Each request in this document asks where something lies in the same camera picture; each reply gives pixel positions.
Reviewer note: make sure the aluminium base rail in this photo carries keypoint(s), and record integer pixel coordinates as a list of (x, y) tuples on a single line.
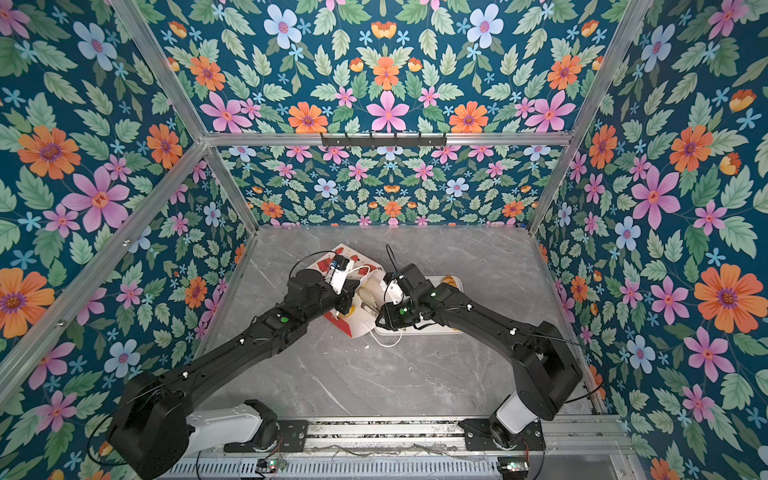
[(568, 434)]

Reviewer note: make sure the aluminium frame corner post left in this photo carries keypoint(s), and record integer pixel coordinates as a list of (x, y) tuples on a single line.
[(142, 35)]

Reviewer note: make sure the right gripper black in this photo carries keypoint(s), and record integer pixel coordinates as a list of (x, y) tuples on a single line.
[(390, 319)]

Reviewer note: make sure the aluminium frame left bar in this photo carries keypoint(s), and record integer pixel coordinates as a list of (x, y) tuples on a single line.
[(23, 358)]

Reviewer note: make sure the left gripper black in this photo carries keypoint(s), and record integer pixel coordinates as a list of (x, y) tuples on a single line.
[(347, 293)]

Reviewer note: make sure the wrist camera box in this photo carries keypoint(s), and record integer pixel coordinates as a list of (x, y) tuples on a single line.
[(340, 268), (393, 293)]

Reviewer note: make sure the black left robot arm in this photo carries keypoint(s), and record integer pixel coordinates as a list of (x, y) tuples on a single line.
[(150, 428)]

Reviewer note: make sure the aluminium frame corner post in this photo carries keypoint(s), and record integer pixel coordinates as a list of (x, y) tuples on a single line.
[(627, 29), (142, 35)]

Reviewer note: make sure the black hook rail on wall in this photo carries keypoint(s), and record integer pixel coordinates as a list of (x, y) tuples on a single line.
[(371, 140)]

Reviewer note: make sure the aluminium frame bar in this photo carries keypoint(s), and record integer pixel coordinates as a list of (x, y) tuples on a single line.
[(478, 139), (23, 358)]

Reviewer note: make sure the aluminium frame corner post right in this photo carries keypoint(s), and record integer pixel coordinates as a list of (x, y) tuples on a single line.
[(627, 29)]

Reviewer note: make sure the white perforated cable duct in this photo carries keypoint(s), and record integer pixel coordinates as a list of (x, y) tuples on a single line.
[(336, 468)]

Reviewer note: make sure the aluminium frame back bar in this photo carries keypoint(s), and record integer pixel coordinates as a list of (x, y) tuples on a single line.
[(478, 139)]

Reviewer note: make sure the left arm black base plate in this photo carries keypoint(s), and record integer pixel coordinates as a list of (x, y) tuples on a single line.
[(286, 436)]

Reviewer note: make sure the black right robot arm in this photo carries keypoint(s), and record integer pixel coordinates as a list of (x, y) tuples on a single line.
[(545, 370)]

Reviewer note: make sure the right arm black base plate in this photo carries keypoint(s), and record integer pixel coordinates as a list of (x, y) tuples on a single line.
[(481, 435)]

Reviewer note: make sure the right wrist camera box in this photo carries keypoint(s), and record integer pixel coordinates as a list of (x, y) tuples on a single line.
[(393, 293)]

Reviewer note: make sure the red white paper bag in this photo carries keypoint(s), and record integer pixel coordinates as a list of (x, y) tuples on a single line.
[(360, 319)]

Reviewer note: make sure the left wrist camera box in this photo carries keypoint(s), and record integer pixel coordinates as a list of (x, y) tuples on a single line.
[(340, 268)]

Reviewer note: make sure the fake sliced bread loaf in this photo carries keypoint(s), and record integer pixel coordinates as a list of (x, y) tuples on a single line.
[(452, 281)]

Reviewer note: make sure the white rectangular tray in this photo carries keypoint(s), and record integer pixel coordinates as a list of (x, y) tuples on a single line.
[(423, 327)]

